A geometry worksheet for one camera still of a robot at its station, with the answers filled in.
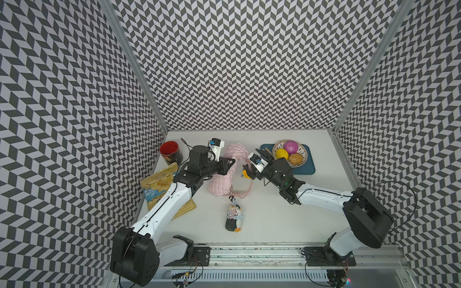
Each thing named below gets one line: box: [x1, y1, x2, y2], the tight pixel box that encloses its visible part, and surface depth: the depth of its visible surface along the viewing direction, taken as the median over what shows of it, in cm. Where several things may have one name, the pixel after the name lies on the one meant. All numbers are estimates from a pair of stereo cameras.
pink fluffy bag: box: [207, 142, 253, 198], surface depth 79 cm
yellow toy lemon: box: [275, 148, 289, 161], surface depth 104 cm
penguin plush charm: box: [225, 195, 243, 233], surface depth 78 cm
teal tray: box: [260, 144, 316, 176], surface depth 101 cm
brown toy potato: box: [288, 153, 304, 165], surface depth 101 cm
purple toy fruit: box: [283, 139, 299, 155], surface depth 104 cm
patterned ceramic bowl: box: [272, 139, 308, 168], surface depth 104 cm
